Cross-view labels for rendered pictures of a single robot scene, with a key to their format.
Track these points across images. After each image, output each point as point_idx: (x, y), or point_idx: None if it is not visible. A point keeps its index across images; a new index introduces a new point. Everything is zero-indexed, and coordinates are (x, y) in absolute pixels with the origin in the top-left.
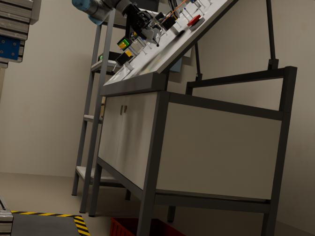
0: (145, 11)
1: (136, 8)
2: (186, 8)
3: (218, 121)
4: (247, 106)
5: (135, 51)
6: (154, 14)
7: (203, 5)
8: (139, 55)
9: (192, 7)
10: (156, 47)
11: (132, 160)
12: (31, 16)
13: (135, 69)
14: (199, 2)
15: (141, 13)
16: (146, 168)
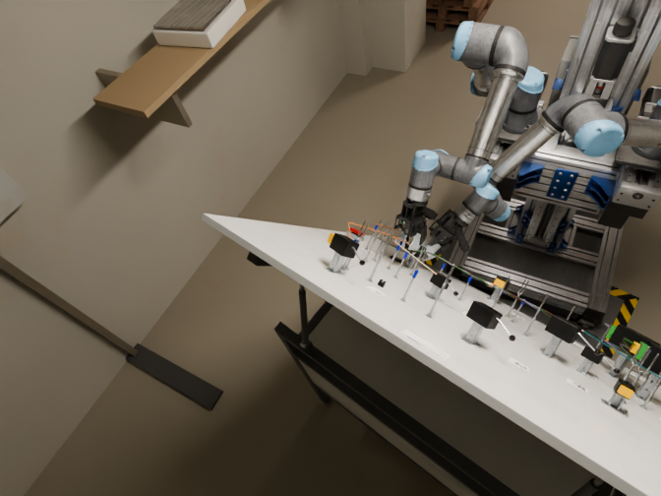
0: (439, 225)
1: (446, 217)
2: (627, 427)
3: None
4: (318, 310)
5: (613, 365)
6: (643, 359)
7: (390, 264)
8: (567, 349)
9: (515, 353)
10: (472, 299)
11: None
12: None
13: (473, 291)
14: (487, 340)
15: (441, 225)
16: None
